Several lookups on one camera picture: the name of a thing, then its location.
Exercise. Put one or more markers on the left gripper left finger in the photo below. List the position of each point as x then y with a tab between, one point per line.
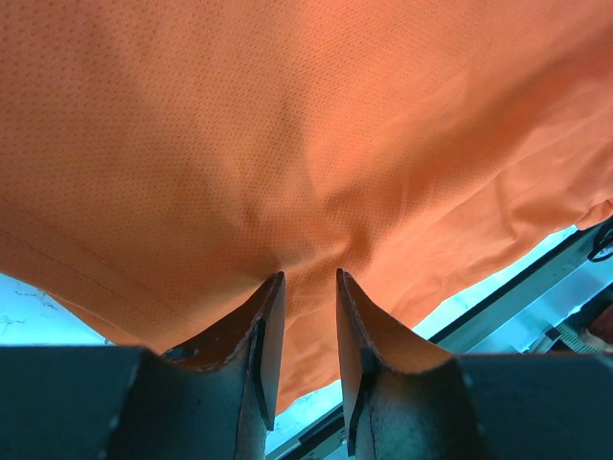
213	396

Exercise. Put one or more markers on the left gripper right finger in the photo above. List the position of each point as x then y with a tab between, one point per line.
405	397

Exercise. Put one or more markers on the orange t shirt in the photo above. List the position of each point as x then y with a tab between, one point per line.
160	159

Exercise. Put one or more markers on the aluminium rail frame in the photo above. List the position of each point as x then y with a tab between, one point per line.
537	305

